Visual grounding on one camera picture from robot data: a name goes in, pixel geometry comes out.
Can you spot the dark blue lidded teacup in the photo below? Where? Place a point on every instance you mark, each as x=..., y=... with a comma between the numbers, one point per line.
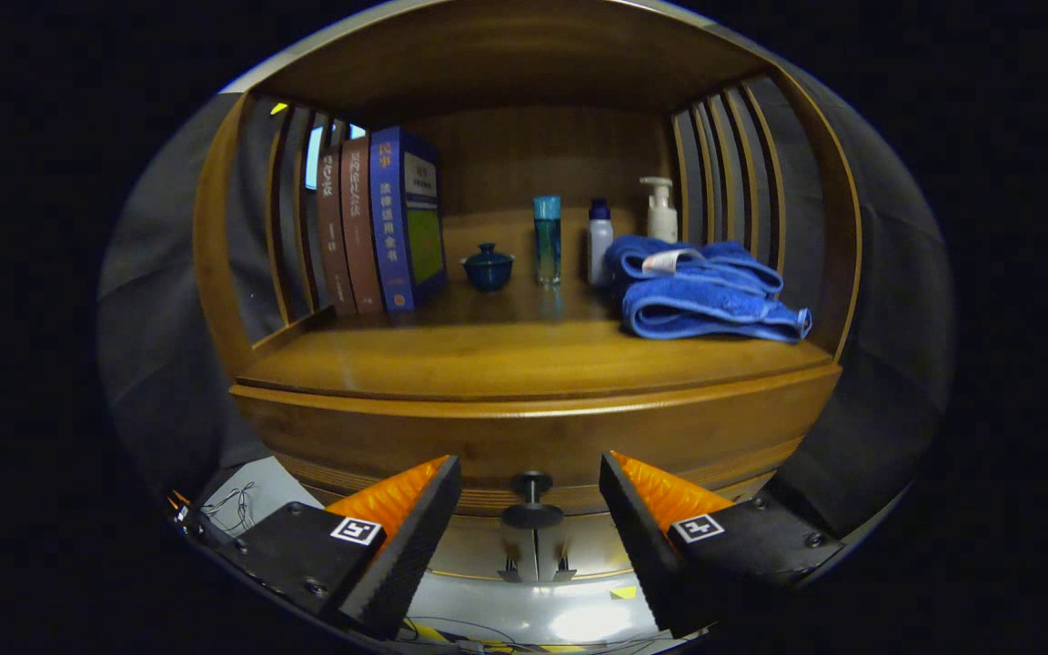
x=488, y=270

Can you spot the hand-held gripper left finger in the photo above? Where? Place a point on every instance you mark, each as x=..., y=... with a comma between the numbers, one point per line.
x=410, y=537

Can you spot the white pump bottle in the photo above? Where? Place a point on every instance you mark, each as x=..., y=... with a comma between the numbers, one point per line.
x=662, y=218

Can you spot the wooden cabinet door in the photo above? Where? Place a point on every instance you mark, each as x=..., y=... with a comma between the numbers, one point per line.
x=592, y=546
x=478, y=550

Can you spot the wooden countertop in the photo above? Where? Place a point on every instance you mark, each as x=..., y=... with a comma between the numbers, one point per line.
x=488, y=355

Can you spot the black backdrop cloth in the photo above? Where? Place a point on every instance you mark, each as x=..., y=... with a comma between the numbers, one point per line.
x=151, y=364

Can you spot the reddish brown book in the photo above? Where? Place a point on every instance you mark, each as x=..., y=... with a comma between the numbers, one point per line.
x=360, y=227

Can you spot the thick blue book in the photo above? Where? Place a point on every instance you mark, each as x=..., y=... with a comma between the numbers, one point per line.
x=394, y=227

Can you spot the dark brown book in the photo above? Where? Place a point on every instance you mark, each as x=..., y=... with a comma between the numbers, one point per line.
x=331, y=236

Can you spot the folded blue towel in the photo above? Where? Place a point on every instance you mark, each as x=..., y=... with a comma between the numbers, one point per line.
x=697, y=305

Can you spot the teal glass bottle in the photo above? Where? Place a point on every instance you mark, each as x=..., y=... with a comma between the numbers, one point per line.
x=548, y=246

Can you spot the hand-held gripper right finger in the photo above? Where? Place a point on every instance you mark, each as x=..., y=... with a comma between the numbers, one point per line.
x=642, y=537

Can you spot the white bottle blue cap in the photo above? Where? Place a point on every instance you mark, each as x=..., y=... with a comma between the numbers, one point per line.
x=599, y=255

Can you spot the wooden cabinet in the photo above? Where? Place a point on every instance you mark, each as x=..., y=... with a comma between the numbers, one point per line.
x=524, y=55

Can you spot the wooden drawer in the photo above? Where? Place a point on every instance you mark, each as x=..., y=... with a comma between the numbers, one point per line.
x=397, y=437

